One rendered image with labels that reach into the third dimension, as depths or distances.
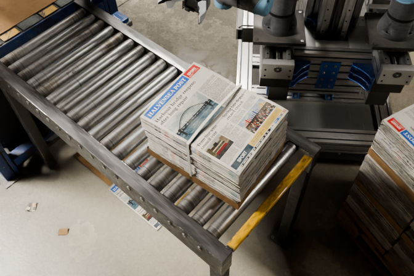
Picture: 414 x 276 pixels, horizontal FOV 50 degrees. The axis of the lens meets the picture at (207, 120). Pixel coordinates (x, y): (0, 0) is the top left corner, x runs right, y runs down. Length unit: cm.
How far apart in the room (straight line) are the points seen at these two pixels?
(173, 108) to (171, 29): 187
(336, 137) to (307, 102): 27
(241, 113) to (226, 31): 186
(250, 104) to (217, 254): 47
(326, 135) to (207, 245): 117
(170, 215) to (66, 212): 109
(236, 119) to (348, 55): 84
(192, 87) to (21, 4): 114
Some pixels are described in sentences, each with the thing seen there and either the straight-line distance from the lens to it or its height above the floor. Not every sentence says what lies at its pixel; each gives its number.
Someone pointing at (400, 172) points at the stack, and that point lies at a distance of 181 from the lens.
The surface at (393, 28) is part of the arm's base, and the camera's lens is 203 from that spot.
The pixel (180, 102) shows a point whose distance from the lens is 141.
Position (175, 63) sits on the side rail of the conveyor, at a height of 80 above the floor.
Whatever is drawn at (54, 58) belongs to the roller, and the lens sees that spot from 201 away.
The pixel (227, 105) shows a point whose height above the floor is 103.
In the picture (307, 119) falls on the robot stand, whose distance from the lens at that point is 245.
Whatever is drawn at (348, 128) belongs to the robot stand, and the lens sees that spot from 246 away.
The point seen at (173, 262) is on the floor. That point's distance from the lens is 226.
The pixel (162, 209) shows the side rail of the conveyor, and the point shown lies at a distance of 147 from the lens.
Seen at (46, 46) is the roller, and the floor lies 80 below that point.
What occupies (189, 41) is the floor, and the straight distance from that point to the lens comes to 313.
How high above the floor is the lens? 212
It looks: 53 degrees down
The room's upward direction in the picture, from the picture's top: 2 degrees counter-clockwise
